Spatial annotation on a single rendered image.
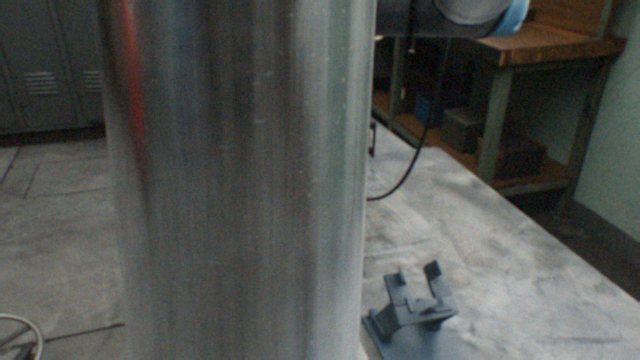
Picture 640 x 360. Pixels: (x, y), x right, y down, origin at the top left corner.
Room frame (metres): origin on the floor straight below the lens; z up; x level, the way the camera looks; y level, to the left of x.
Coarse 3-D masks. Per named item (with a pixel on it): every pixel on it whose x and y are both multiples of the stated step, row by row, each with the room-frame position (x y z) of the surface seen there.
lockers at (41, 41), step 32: (0, 0) 2.94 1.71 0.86; (32, 0) 2.98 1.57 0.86; (64, 0) 3.01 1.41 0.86; (0, 32) 2.93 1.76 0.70; (32, 32) 2.97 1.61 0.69; (64, 32) 3.01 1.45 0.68; (0, 64) 2.91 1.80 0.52; (32, 64) 2.96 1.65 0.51; (64, 64) 3.00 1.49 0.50; (96, 64) 3.01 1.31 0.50; (0, 96) 2.90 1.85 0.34; (32, 96) 2.94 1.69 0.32; (64, 96) 2.99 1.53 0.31; (96, 96) 3.01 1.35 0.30; (0, 128) 2.88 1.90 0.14; (32, 128) 2.93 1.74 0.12; (64, 128) 2.99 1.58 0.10; (96, 128) 3.07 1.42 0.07
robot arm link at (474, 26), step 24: (432, 0) 0.49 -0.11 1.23; (456, 0) 0.43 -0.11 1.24; (480, 0) 0.40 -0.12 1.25; (504, 0) 0.40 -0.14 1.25; (528, 0) 0.49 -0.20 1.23; (408, 24) 0.51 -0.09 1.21; (432, 24) 0.50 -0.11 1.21; (456, 24) 0.48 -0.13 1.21; (480, 24) 0.47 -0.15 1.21; (504, 24) 0.50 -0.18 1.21
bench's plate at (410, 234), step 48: (384, 192) 0.90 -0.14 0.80; (432, 192) 0.90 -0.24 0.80; (480, 192) 0.90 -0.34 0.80; (384, 240) 0.73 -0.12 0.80; (432, 240) 0.73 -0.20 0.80; (480, 240) 0.73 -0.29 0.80; (528, 240) 0.73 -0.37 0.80; (384, 288) 0.60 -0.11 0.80; (480, 288) 0.60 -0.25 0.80; (528, 288) 0.61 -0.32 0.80; (576, 288) 0.61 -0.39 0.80; (480, 336) 0.51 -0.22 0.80; (528, 336) 0.51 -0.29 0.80; (576, 336) 0.51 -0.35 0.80; (624, 336) 0.51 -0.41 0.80
